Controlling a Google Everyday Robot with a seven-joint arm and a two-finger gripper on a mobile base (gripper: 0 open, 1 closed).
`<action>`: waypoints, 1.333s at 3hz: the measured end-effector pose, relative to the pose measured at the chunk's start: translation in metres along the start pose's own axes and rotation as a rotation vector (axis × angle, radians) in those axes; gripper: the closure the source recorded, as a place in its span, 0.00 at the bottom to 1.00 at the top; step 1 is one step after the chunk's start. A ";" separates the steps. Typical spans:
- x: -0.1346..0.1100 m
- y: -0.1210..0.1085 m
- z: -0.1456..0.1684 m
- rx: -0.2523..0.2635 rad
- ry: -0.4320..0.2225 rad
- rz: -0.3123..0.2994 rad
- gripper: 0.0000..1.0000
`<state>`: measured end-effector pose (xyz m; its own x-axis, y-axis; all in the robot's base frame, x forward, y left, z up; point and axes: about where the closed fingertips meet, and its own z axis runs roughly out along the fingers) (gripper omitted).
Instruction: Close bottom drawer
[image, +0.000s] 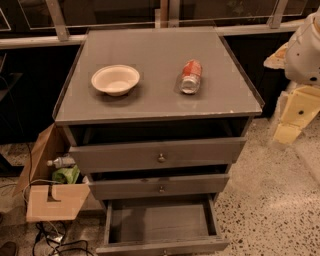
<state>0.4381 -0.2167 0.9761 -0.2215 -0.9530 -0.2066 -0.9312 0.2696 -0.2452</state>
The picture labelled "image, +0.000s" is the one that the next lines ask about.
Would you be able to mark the dark shoe on floor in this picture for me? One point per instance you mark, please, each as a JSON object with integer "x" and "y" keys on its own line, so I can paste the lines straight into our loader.
{"x": 9, "y": 249}

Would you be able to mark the green bag in box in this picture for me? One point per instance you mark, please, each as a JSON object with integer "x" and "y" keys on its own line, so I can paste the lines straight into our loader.
{"x": 66, "y": 175}

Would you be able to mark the clear bottle in box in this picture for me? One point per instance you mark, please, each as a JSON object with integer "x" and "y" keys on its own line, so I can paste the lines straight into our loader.
{"x": 61, "y": 162}

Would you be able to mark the red label plastic bottle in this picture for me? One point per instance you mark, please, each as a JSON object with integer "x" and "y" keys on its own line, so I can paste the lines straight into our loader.
{"x": 191, "y": 77}

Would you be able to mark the brown cardboard box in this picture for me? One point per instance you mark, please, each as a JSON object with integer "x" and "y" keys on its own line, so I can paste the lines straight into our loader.
{"x": 45, "y": 200}

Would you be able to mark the grey top drawer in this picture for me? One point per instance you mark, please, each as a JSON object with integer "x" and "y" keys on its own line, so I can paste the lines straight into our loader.
{"x": 157, "y": 155}

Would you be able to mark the metal railing frame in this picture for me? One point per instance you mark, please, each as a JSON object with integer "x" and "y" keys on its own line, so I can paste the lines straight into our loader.
{"x": 43, "y": 23}

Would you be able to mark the grey middle drawer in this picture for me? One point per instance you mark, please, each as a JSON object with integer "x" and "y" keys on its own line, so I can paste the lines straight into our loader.
{"x": 160, "y": 186}

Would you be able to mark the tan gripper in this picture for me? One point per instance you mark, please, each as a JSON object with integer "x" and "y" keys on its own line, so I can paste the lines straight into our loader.
{"x": 305, "y": 55}

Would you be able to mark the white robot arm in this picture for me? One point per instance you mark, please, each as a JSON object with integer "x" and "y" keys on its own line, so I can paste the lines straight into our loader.
{"x": 300, "y": 59}

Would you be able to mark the grey bottom drawer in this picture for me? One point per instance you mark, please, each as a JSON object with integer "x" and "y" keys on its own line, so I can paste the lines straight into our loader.
{"x": 162, "y": 226}

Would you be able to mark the grey drawer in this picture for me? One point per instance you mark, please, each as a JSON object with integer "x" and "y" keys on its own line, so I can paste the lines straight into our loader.
{"x": 157, "y": 155}
{"x": 162, "y": 226}
{"x": 160, "y": 186}

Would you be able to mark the white paper bowl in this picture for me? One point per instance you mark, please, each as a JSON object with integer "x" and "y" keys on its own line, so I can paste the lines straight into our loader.
{"x": 115, "y": 80}

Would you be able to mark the grey drawer cabinet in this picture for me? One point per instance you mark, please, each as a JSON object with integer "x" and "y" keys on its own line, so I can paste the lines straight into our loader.
{"x": 155, "y": 109}

